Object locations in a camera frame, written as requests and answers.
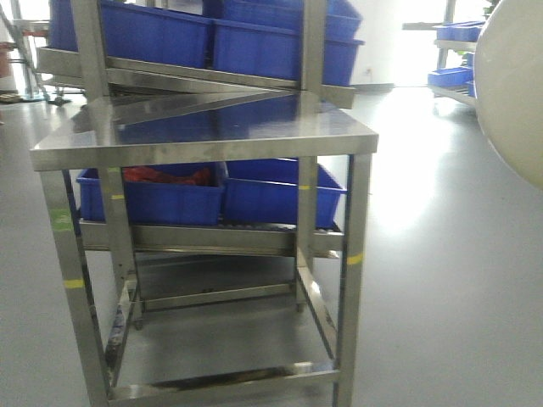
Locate white plastic bin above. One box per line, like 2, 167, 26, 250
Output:
474, 0, 542, 189

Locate stainless steel shelf rack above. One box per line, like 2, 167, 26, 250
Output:
37, 1, 355, 327

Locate distant shelf with crates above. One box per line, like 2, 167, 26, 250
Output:
402, 1, 495, 107

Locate blue crate lower right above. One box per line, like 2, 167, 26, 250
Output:
222, 159, 346, 229

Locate blue crate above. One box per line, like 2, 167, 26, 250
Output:
222, 159, 346, 229
212, 20, 365, 86
100, 1, 214, 68
76, 163, 226, 226

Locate red items in crate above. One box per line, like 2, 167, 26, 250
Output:
122, 166, 212, 187

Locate stainless steel table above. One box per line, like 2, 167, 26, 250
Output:
31, 92, 378, 406

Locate blue crate lower left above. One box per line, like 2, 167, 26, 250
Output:
76, 163, 226, 226

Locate blue crate upper right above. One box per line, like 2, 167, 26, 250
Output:
212, 20, 365, 86

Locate blue crate upper left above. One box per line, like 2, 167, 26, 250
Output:
100, 1, 214, 68

